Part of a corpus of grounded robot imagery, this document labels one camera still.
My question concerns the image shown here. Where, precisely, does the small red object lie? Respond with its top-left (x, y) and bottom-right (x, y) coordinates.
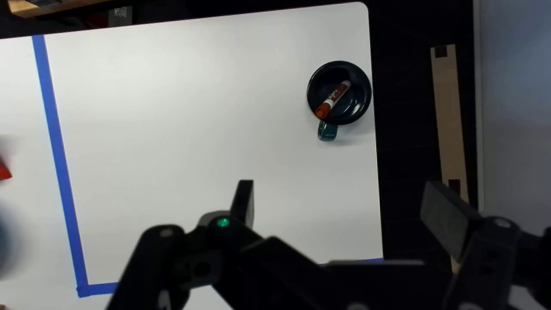
top-left (0, 156), bottom-right (14, 182)

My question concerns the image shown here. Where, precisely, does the blue tape strip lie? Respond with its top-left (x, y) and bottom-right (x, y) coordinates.
top-left (31, 32), bottom-right (91, 290)
top-left (76, 278), bottom-right (121, 299)

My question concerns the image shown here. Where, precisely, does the beige wooden slat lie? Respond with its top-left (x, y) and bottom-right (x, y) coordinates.
top-left (429, 42), bottom-right (472, 202)

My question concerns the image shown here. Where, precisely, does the orange and white sharpie marker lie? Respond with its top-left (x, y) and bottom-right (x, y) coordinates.
top-left (315, 78), bottom-right (353, 120)

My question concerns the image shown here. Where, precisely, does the dark green mug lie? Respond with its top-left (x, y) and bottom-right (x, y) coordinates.
top-left (305, 58), bottom-right (374, 142)

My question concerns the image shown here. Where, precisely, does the wooden bench board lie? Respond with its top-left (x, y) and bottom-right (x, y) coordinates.
top-left (7, 0), bottom-right (109, 15)

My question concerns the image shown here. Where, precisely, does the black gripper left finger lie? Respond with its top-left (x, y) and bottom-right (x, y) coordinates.
top-left (105, 178), bottom-right (264, 310)

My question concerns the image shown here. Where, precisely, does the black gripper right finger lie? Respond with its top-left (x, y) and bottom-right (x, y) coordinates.
top-left (418, 178), bottom-right (551, 310)

